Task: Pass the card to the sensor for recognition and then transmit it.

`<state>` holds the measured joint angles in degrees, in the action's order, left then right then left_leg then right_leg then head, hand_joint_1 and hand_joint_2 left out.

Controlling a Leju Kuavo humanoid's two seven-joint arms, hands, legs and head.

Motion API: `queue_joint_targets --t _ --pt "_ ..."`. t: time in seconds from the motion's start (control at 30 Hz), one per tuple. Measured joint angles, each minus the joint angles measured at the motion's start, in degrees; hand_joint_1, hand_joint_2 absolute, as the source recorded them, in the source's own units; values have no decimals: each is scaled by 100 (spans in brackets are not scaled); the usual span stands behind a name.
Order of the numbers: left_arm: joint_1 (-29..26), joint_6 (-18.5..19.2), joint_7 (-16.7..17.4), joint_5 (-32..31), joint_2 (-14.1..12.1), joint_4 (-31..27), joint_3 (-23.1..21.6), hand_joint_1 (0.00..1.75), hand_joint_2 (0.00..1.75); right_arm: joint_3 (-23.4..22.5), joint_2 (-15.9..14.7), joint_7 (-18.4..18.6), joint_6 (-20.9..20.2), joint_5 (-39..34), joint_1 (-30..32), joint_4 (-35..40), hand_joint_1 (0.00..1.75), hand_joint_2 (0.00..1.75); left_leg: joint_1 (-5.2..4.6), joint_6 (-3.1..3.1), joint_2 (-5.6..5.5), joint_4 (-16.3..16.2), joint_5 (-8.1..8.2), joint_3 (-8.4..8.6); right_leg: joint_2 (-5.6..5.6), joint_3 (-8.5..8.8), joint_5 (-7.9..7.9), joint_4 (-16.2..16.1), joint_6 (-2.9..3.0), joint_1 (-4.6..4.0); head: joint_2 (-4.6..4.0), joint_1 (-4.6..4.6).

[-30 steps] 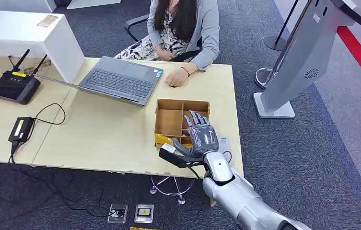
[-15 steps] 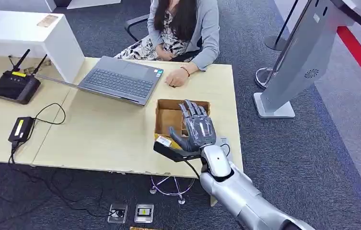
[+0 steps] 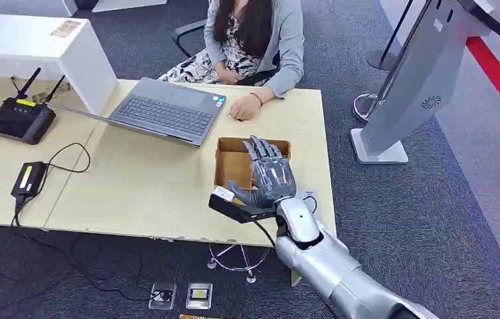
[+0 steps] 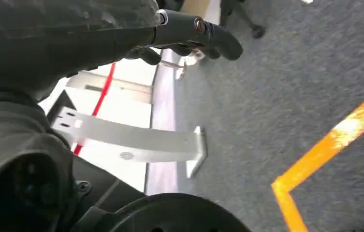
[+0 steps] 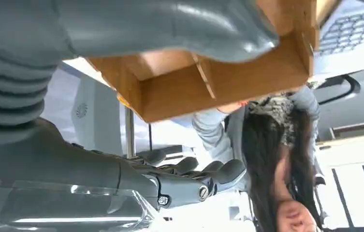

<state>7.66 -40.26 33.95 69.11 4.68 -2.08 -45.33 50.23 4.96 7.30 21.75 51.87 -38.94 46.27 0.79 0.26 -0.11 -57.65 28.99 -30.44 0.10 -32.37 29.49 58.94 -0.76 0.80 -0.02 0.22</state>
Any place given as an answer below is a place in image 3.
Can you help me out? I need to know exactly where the person's right hand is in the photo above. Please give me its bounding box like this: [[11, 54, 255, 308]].
[[214, 61, 242, 86]]

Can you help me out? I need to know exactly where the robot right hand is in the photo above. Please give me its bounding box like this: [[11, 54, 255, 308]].
[[227, 135, 297, 209]]

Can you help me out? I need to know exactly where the person's left hand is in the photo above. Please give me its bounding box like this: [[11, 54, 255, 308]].
[[228, 93, 263, 122]]

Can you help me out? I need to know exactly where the grey card reader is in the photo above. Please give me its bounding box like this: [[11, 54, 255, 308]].
[[294, 189, 321, 217]]

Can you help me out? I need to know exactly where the wooden divided card box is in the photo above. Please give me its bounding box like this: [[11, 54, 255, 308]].
[[212, 136, 292, 191]]

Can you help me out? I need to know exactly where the person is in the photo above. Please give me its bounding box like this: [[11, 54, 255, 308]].
[[158, 0, 306, 122]]

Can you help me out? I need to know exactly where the black office chair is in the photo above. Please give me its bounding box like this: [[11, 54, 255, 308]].
[[171, 18, 282, 87]]

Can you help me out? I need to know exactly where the grey laptop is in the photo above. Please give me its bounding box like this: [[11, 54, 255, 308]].
[[47, 77, 228, 148]]

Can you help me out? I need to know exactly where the chrome stool base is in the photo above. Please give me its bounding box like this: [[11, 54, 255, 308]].
[[206, 243, 272, 285]]

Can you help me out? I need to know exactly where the silver floor socket with plug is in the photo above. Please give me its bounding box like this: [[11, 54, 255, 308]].
[[185, 282, 214, 311]]

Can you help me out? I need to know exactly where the silver floor socket open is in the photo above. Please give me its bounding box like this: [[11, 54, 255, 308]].
[[148, 281, 178, 311]]

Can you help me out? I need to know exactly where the small clutter behind router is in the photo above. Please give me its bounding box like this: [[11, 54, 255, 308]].
[[31, 80, 72, 105]]

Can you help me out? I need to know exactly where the silver kiosk stand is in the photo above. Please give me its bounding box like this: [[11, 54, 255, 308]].
[[349, 0, 500, 165]]

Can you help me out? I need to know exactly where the black router with antennas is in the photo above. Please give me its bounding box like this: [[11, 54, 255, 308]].
[[0, 67, 66, 146]]

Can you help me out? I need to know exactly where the black power adapter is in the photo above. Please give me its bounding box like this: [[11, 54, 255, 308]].
[[10, 161, 48, 199]]

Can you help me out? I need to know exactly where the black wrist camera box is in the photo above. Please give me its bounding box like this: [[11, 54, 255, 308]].
[[208, 188, 278, 225]]

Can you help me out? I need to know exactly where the chrome ring base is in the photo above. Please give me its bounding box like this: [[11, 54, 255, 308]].
[[352, 92, 381, 124]]

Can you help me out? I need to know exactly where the black stanchion post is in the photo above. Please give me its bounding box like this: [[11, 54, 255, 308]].
[[365, 0, 414, 72]]

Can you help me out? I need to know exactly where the black adapter output cable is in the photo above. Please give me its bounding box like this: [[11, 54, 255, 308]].
[[36, 142, 92, 195]]

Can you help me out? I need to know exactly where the black mains cable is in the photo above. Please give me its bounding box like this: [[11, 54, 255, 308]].
[[9, 195, 175, 304]]

